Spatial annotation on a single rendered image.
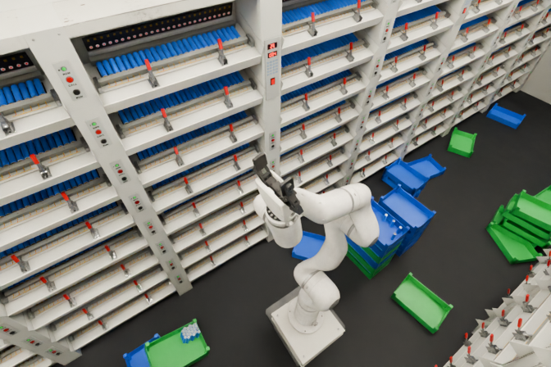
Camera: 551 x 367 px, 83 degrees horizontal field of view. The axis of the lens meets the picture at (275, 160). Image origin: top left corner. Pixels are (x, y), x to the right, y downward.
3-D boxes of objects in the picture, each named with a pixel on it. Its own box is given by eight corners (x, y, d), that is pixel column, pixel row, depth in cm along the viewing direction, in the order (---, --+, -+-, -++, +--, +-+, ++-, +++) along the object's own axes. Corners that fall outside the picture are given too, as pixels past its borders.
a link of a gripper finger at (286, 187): (292, 211, 65) (289, 194, 59) (282, 201, 66) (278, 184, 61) (303, 201, 66) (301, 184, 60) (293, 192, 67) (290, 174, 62)
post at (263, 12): (278, 236, 236) (282, -22, 108) (268, 242, 232) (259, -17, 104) (264, 217, 247) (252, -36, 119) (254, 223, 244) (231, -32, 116)
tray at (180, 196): (264, 162, 171) (266, 155, 162) (157, 215, 147) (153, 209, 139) (246, 134, 176) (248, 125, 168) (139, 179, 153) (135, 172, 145)
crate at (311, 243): (337, 243, 232) (339, 237, 226) (333, 268, 218) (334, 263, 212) (298, 233, 237) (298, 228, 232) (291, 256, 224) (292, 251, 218)
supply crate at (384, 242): (406, 234, 192) (410, 228, 186) (384, 252, 183) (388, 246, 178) (369, 202, 208) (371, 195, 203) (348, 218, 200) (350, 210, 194)
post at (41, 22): (193, 287, 209) (62, 25, 81) (179, 296, 205) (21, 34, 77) (181, 264, 220) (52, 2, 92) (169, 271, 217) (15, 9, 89)
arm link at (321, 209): (322, 170, 106) (254, 188, 85) (358, 199, 97) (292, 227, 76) (312, 190, 110) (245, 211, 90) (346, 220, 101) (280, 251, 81)
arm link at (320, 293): (310, 283, 158) (317, 259, 142) (337, 313, 148) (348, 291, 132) (293, 297, 152) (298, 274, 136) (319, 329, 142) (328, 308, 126)
